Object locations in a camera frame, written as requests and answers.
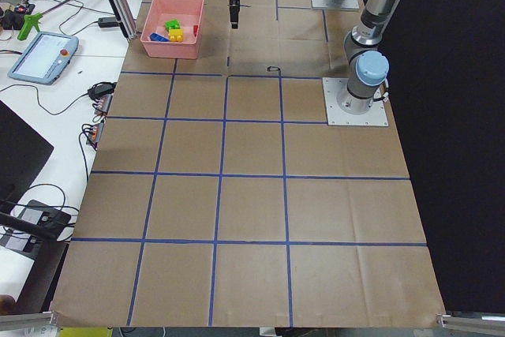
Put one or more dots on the usb hub with cables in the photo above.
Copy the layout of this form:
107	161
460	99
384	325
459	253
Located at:
102	104

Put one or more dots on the black device on desk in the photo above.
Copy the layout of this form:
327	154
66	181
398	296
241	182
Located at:
37	223

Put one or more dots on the blue toy block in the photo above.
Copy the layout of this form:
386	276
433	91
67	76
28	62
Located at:
155	37

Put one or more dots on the blue teach pendant tablet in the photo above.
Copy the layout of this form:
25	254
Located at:
45	58

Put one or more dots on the yellow toy block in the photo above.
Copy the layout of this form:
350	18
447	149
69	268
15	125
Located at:
176	35

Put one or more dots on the green toy block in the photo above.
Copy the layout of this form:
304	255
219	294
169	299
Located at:
172	24

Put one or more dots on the green plastic clamp tool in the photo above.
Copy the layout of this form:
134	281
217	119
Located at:
30	21

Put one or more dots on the black power adapter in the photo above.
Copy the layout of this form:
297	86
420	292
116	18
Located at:
107	22

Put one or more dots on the pink plastic box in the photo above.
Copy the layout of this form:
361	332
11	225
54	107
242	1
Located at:
188	13

